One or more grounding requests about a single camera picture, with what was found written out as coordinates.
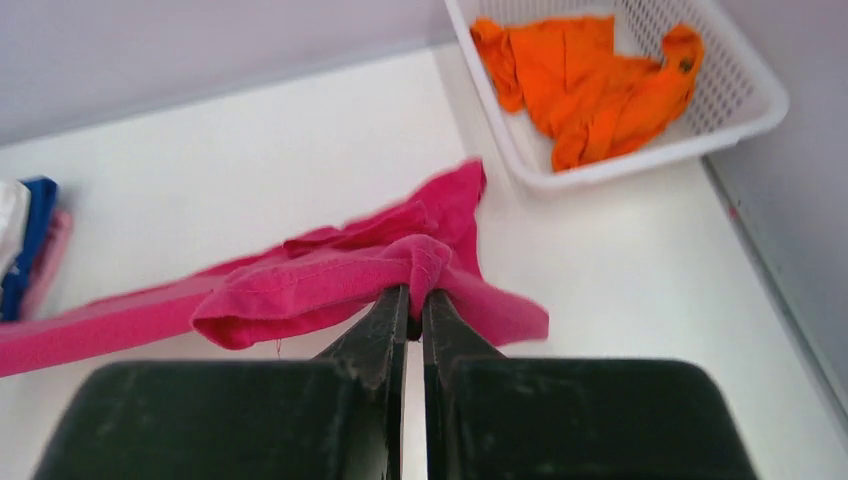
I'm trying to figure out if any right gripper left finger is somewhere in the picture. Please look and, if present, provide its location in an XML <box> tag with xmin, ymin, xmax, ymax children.
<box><xmin>34</xmin><ymin>286</ymin><xmax>410</xmax><ymax>479</ymax></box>

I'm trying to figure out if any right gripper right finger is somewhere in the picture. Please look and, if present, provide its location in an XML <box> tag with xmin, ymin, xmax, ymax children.
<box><xmin>422</xmin><ymin>291</ymin><xmax>756</xmax><ymax>479</ymax></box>

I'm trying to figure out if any folded light pink t shirt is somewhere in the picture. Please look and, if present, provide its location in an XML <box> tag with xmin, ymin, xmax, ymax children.
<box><xmin>19</xmin><ymin>209</ymin><xmax>73</xmax><ymax>320</ymax></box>

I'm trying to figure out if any orange t shirt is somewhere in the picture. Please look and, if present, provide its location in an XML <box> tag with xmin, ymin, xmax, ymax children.
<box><xmin>469</xmin><ymin>16</ymin><xmax>705</xmax><ymax>172</ymax></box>

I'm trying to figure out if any folded white t shirt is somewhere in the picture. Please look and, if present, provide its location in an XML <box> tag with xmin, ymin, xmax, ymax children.
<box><xmin>1</xmin><ymin>180</ymin><xmax>31</xmax><ymax>277</ymax></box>

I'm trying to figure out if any white plastic basket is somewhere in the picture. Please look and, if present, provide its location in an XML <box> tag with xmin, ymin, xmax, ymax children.
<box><xmin>445</xmin><ymin>1</ymin><xmax>789</xmax><ymax>196</ymax></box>

